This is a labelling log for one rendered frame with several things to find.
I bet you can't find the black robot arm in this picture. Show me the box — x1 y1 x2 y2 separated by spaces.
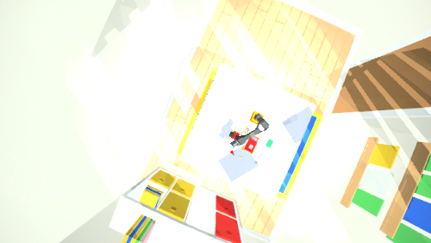
230 113 270 148

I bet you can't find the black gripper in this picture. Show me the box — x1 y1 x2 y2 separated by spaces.
229 131 239 138

